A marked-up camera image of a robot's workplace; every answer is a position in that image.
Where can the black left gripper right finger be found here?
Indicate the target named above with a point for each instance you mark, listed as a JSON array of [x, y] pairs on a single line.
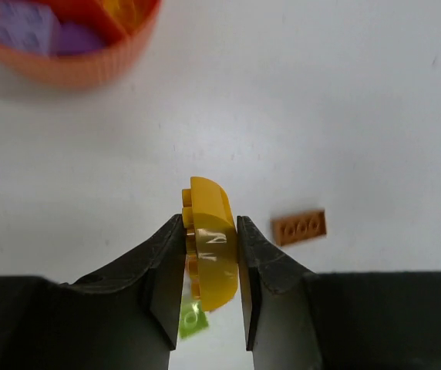
[[297, 319]]

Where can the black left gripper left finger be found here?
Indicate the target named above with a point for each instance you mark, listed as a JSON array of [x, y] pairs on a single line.
[[122, 316]]

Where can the yellow curved lego brick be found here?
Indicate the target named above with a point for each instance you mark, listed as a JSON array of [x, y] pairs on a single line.
[[211, 243]]

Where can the orange square lego brick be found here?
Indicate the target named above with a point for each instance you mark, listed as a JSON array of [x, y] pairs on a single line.
[[130, 14]]

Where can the purple lego plate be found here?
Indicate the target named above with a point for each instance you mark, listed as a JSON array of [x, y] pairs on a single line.
[[75, 39]]

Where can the lime green lego brick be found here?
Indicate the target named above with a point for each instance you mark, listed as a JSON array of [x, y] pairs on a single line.
[[192, 319]]

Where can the brown lego plate right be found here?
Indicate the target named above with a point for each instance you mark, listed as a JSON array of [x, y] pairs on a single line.
[[297, 228]]

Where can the orange round divided container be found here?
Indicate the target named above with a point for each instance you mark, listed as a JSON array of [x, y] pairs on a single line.
[[93, 69]]

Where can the lavender lego brick in container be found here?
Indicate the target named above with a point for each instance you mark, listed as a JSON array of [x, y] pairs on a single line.
[[29, 27]]

